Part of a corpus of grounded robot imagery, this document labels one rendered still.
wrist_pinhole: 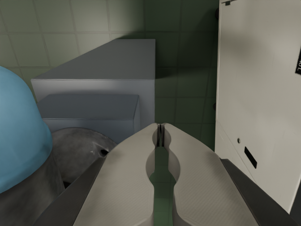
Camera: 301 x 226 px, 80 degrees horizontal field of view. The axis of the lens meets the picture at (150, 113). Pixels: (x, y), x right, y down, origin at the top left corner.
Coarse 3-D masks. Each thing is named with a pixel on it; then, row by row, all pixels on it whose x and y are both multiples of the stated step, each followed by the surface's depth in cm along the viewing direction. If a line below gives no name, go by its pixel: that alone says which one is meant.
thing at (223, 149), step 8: (216, 128) 120; (216, 136) 122; (224, 136) 105; (216, 144) 125; (224, 144) 106; (216, 152) 127; (224, 152) 107; (232, 152) 94; (232, 160) 95; (240, 168) 86; (248, 176) 78
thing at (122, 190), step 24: (120, 144) 10; (144, 144) 10; (120, 168) 8; (144, 168) 8; (96, 192) 7; (120, 192) 7; (144, 192) 7; (96, 216) 6; (120, 216) 6; (144, 216) 6
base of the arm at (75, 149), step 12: (60, 132) 27; (72, 132) 26; (84, 132) 27; (96, 132) 27; (60, 144) 25; (72, 144) 25; (84, 144) 25; (96, 144) 26; (108, 144) 27; (60, 156) 23; (72, 156) 23; (84, 156) 24; (96, 156) 26; (60, 168) 22; (72, 168) 22; (84, 168) 23; (72, 180) 21
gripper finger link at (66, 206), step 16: (96, 160) 9; (80, 176) 8; (96, 176) 8; (64, 192) 7; (80, 192) 7; (48, 208) 7; (64, 208) 7; (80, 208) 7; (48, 224) 6; (64, 224) 6
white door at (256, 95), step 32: (256, 0) 57; (288, 0) 43; (224, 32) 87; (256, 32) 59; (288, 32) 45; (224, 64) 92; (256, 64) 61; (288, 64) 46; (224, 96) 97; (256, 96) 64; (288, 96) 47; (224, 128) 103; (256, 128) 66; (288, 128) 48; (256, 160) 69; (288, 160) 50; (288, 192) 51
